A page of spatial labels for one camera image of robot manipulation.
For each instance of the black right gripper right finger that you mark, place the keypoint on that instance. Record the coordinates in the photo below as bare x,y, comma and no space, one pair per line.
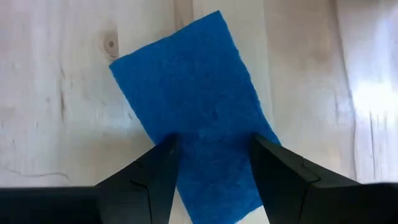
286,186

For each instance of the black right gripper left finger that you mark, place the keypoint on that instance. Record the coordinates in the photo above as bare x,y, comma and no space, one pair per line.
146,189

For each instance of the blue scouring sponge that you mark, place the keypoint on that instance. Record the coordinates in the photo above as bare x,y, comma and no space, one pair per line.
192,87

